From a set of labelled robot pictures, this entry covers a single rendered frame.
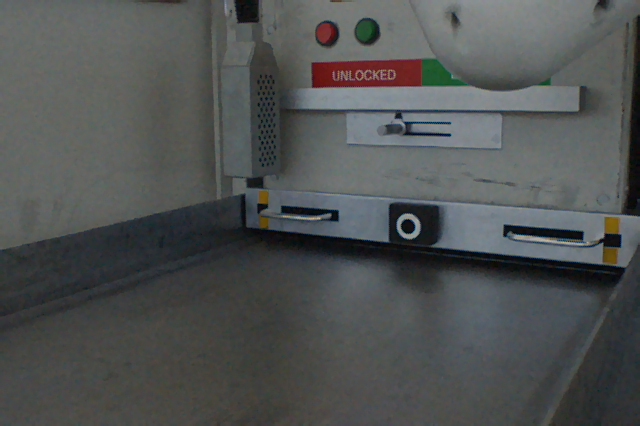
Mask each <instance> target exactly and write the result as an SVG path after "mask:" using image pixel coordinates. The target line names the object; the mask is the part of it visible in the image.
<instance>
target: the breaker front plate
mask: <svg viewBox="0 0 640 426"><path fill-rule="evenodd" d="M260 2H261V23H262V24H263V42H266V43H269V44H270V45H271V48H273V51H274V54H275V58H276V61H277V64H278V68H279V88H312V81H311V62H330V61H358V60H387V59H402V60H416V59H436V57H435V56H434V54H433V51H432V50H431V48H430V46H429V43H428V41H427V39H426V38H425V36H424V34H423V32H422V29H421V27H420V25H419V23H418V19H417V17H416V15H415V13H414V11H413V8H412V6H411V4H410V2H409V0H354V1H341V2H330V0H260ZM363 18H371V19H374V20H376V21H377V23H378V24H379V28H380V33H379V37H378V39H377V40H376V41H375V42H374V43H373V44H369V45H365V44H361V43H360V42H359V41H358V40H357V39H356V36H355V28H356V25H357V23H358V22H359V21H360V20H361V19H363ZM326 20H327V21H332V22H334V23H335V24H336V26H337V28H338V38H337V41H336V42H335V43H334V44H333V45H332V46H328V47H326V46H322V45H321V44H318V42H317V41H316V38H315V30H316V27H317V25H318V24H319V23H320V22H323V21H326ZM629 22H630V21H629ZM629 22H628V23H626V24H625V25H623V26H622V27H620V28H619V29H617V30H616V31H614V32H613V33H611V34H610V35H609V36H607V37H606V38H604V39H603V40H601V41H600V42H599V43H597V44H596V45H594V46H593V47H591V48H590V49H589V50H587V51H586V52H584V53H583V54H582V55H580V56H579V57H577V58H576V59H575V60H573V61H572V62H571V63H569V64H568V65H567V66H565V67H564V68H562V69H561V70H560V71H558V72H557V73H556V74H554V75H553V76H551V81H550V86H586V90H585V94H586V109H585V111H582V112H565V111H429V110H400V111H397V110H380V109H280V142H281V172H280V173H278V174H272V175H267V176H265V188H273V189H288V190H304V191H319V192H333V193H348V194H363V195H377V196H392V197H407V198H422V199H437V200H451V201H466V203H480V204H496V205H510V206H524V207H539V208H553V209H567V210H582V211H596V212H610V213H618V204H619V188H620V173H621V157H622V143H623V127H624V112H625V97H626V82H627V79H626V67H627V52H628V37H629ZM396 113H401V116H402V119H394V118H395V115H396ZM396 120H401V121H403V122H451V137H433V136H425V135H402V136H399V137H397V136H394V135H393V134H392V135H385V136H380V135H378V133H377V128H378V126H380V125H386V124H392V123H393V122H394V121H396Z"/></svg>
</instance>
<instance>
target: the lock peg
mask: <svg viewBox="0 0 640 426"><path fill-rule="evenodd" d="M405 131H406V126H405V124H404V122H403V121H401V120H396V121H394V122H393V123H392V124H386V125H380V126H378V128H377V133H378V135H380V136H385V135H392V134H393V135H394V136H397V137H399V136H402V135H403V134H404V133H405Z"/></svg>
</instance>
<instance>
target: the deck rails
mask: <svg viewBox="0 0 640 426"><path fill-rule="evenodd" d="M277 236H278V234H273V233H264V232H261V229H255V228H247V227H246V206H245V193H243V194H238V195H234V196H228V197H224V198H220V199H215V200H211V201H205V202H201V204H197V205H192V206H188V207H182V208H178V209H173V210H169V211H165V212H160V213H155V214H150V215H146V216H142V217H137V218H133V219H128V220H123V221H119V222H114V223H110V224H105V225H101V227H96V228H92V229H87V230H82V231H78V232H73V233H69V234H65V235H60V236H56V237H51V238H47V239H42V240H38V241H34V242H29V243H25V244H19V245H15V246H11V247H6V248H2V249H0V330H3V329H6V328H9V327H12V326H14V325H17V324H20V323H23V322H26V321H29V320H32V319H35V318H38V317H41V316H44V315H47V314H50V313H53V312H56V311H59V310H62V309H65V307H66V308H68V306H71V305H75V304H78V303H81V302H84V301H87V300H90V299H93V298H95V297H98V296H101V295H104V294H107V293H110V292H113V291H116V290H119V289H123V288H126V287H129V286H132V285H135V284H138V283H141V282H144V281H147V280H150V279H153V278H157V277H160V276H163V275H166V274H169V273H172V272H175V271H177V270H180V268H184V267H187V266H190V265H193V264H196V263H199V262H202V261H205V260H209V259H212V258H215V257H218V256H221V255H224V254H227V253H230V252H234V251H237V250H240V249H243V248H246V247H249V246H252V244H256V243H259V242H261V241H264V240H267V239H270V238H273V237H277ZM639 320H640V242H639V244H638V246H637V248H636V250H635V252H634V253H633V255H632V257H631V259H630V262H629V264H628V265H627V267H626V269H625V271H619V272H618V274H617V275H616V277H615V279H614V281H613V282H612V284H611V286H610V287H609V289H608V292H607V294H606V295H605V297H604V299H603V301H602V302H601V304H600V306H599V308H598V309H597V311H596V313H595V314H594V316H593V318H592V321H591V322H590V324H589V326H588V328H587V329H586V331H585V333H584V334H583V336H582V338H581V339H580V340H579V341H578V343H577V345H576V347H575V348H574V351H573V353H572V355H571V356H570V358H569V360H568V361H567V363H566V365H565V367H564V368H563V370H562V372H561V374H560V375H559V377H558V380H557V382H556V383H555V385H554V387H553V388H552V390H551V392H550V394H549V395H547V397H546V399H545V401H544V402H543V404H542V406H541V407H540V409H539V412H538V414H537V415H536V417H535V419H534V421H533V422H532V424H531V426H601V424H602V421H603V419H604V416H605V413H606V410H607V407H608V404H609V401H610V399H611V396H612V393H613V390H614V388H615V385H616V382H617V379H618V377H619V374H620V371H621V368H622V365H623V362H624V359H625V358H626V357H627V354H628V351H629V348H630V346H631V343H632V340H633V338H634V335H635V331H636V328H637V326H638V323H639Z"/></svg>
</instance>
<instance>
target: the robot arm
mask: <svg viewBox="0 0 640 426"><path fill-rule="evenodd" d="M409 2H410V4H411V6H412V8H413V11H414V13H415V15H416V17H417V19H418V23H419V25H420V27H421V29H422V32H423V34H424V36H425V38H426V39H427V41H428V43H429V46H430V48H431V50H432V51H433V54H434V56H435V57H436V59H437V60H438V61H439V63H440V64H441V65H442V66H443V67H444V68H445V69H446V70H447V71H449V72H450V73H451V74H453V75H454V76H455V77H457V79H458V80H460V81H462V82H464V83H465V84H468V85H470V86H472V87H475V88H479V89H484V90H489V91H500V92H502V91H514V90H521V89H525V88H528V87H531V86H534V85H536V84H539V83H541V82H543V81H545V80H546V79H548V78H550V77H551V76H553V75H554V74H556V73H557V72H558V71H560V70H561V69H562V68H564V67H565V66H567V65H568V64H569V63H571V62H572V61H573V60H575V59H576V58H577V57H579V56H580V55H582V54H583V53H584V52H586V51H587V50H589V49H590V48H591V47H593V46H594V45H596V44H597V43H599V42H600V41H601V40H603V39H604V38H606V37H607V36H609V35H610V34H611V33H613V32H614V31H616V30H617V29H619V28H620V27H622V26H623V25H625V24H626V23H628V22H629V21H631V20H632V19H634V18H635V17H636V16H638V15H639V14H640V0H409Z"/></svg>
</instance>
